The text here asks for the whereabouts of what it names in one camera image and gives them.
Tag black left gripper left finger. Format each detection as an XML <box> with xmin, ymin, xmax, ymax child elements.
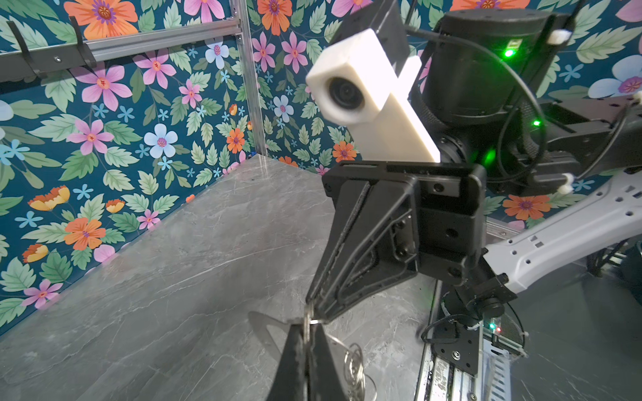
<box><xmin>267</xmin><ymin>323</ymin><xmax>308</xmax><ymax>401</ymax></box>

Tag aluminium corner post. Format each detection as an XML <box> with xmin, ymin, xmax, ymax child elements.
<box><xmin>230</xmin><ymin>0</ymin><xmax>269</xmax><ymax>156</ymax></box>

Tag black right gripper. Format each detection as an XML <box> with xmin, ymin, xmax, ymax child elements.
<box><xmin>306</xmin><ymin>161</ymin><xmax>486</xmax><ymax>321</ymax></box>

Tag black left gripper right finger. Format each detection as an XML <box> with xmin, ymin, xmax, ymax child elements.
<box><xmin>309</xmin><ymin>324</ymin><xmax>348</xmax><ymax>401</ymax></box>

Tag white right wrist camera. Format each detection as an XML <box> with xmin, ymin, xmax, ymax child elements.
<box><xmin>306</xmin><ymin>1</ymin><xmax>441</xmax><ymax>163</ymax></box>

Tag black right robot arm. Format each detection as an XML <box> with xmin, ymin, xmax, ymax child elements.
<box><xmin>306</xmin><ymin>1</ymin><xmax>641</xmax><ymax>325</ymax></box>

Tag silver keys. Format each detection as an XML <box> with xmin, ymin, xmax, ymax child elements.
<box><xmin>303</xmin><ymin>305</ymin><xmax>378</xmax><ymax>400</ymax></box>

